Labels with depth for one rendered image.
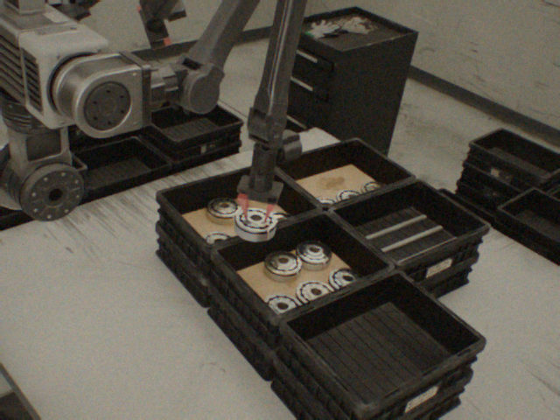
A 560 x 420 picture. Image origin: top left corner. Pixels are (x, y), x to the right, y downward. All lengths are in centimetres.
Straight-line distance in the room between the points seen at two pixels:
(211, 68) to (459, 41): 408
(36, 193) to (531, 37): 399
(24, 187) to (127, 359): 52
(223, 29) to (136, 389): 87
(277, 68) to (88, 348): 85
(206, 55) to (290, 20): 23
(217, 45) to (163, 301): 83
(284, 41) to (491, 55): 378
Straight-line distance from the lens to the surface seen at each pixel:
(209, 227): 194
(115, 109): 120
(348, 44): 339
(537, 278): 230
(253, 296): 157
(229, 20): 133
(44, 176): 149
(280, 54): 144
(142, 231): 213
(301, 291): 171
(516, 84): 507
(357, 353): 163
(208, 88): 129
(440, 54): 536
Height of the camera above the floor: 198
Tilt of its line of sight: 34 degrees down
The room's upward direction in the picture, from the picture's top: 8 degrees clockwise
